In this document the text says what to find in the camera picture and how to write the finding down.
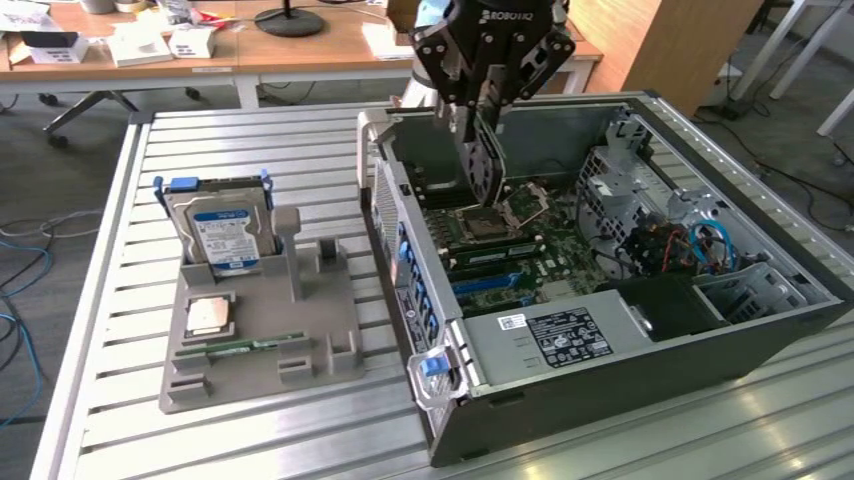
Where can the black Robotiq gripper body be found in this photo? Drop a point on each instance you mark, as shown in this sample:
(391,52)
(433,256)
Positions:
(507,25)

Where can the black graphics card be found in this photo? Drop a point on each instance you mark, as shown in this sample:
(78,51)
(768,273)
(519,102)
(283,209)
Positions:
(483,175)

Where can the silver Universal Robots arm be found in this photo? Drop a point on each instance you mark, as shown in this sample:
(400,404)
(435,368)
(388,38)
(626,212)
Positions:
(416,95)

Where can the white paper stack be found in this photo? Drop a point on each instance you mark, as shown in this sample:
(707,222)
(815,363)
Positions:
(383,45)

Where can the brown cardboard box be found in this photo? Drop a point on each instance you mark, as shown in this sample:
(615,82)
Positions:
(400,15)

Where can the wooden cabinet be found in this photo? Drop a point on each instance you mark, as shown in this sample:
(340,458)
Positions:
(674,50)

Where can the black round lamp base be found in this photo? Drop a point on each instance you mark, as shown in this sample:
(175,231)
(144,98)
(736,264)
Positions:
(289,24)

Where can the metal socket cover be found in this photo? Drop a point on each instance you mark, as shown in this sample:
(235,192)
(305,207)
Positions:
(529,205)

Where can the perforated metal drive cage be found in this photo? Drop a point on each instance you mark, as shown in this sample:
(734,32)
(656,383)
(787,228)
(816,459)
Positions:
(614,200)

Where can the CPU socket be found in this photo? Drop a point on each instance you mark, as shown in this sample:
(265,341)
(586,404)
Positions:
(483,227)

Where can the small white printed box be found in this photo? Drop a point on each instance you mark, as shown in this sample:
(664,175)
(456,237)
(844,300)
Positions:
(192,45)

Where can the green motherboard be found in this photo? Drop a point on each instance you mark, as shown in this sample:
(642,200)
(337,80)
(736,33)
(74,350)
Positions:
(567,260)

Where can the flat white box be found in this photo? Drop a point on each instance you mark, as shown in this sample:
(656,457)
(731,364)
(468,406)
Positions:
(140,50)

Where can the blue expansion slot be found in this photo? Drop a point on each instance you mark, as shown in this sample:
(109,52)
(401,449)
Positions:
(487,285)

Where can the tape roll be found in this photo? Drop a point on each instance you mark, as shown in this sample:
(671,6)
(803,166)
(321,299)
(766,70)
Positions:
(128,6)

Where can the hard disk with blue caddy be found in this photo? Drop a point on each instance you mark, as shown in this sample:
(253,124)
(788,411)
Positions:
(223,235)

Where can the grey cup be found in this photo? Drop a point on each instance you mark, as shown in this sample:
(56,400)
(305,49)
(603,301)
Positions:
(97,6)

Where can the grey chair base with casters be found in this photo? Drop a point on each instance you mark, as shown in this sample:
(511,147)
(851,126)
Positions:
(73,112)

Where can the grey parts rack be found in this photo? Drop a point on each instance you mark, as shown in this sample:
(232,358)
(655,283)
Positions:
(267,310)

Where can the grey disk bay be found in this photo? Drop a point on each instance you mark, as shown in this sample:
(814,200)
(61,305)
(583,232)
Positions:
(754,295)

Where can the white box with black lid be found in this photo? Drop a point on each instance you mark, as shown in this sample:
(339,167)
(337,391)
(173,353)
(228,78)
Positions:
(53,47)

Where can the grey power supply unit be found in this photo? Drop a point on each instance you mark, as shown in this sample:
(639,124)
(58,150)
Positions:
(500,360)

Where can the blue case latch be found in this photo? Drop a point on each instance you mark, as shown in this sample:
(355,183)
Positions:
(433,366)

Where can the copper-toned CPU chip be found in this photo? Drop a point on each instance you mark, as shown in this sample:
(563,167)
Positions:
(208,316)

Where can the green RAM stick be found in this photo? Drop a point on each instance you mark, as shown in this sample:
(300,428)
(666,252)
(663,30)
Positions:
(240,345)

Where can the open black PC case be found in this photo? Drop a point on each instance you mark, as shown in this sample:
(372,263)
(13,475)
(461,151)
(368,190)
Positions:
(600,400)

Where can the wooden desk with white frame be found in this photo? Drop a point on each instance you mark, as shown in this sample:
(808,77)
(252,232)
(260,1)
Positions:
(300,55)

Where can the white table frame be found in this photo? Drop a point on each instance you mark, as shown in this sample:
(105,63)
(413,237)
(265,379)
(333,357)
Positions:
(767,45)

